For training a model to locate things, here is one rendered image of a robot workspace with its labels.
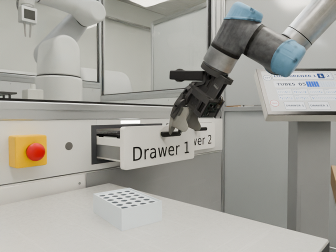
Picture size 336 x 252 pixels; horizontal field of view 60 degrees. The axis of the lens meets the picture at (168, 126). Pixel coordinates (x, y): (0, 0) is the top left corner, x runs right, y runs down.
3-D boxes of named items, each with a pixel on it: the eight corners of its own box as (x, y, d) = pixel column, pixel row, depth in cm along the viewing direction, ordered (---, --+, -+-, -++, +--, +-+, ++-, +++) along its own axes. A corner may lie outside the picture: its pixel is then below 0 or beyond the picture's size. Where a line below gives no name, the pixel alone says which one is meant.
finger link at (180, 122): (174, 144, 75) (193, 115, 72) (160, 130, 78) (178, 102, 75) (181, 144, 77) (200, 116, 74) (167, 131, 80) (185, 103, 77)
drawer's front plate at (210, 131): (214, 147, 127) (215, 122, 126) (170, 154, 105) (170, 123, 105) (211, 147, 128) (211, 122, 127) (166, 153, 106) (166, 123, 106)
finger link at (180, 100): (170, 118, 74) (188, 89, 72) (166, 115, 75) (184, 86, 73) (180, 120, 78) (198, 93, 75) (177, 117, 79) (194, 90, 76)
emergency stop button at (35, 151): (46, 160, 66) (46, 142, 66) (28, 162, 63) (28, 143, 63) (40, 159, 68) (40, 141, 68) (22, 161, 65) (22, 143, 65)
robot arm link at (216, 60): (204, 42, 69) (223, 48, 75) (195, 59, 71) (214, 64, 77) (227, 56, 65) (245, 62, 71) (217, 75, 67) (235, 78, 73)
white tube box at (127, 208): (162, 220, 54) (162, 200, 54) (121, 231, 49) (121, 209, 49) (129, 204, 64) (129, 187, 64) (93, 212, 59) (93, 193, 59)
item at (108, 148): (186, 153, 95) (186, 135, 94) (124, 163, 76) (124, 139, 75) (112, 145, 122) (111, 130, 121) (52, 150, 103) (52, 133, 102)
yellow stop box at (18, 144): (49, 165, 69) (48, 134, 68) (16, 169, 63) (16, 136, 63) (39, 163, 72) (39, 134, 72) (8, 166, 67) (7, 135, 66)
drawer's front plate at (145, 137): (194, 158, 95) (194, 124, 94) (124, 170, 73) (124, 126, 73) (190, 157, 96) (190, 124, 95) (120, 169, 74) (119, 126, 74)
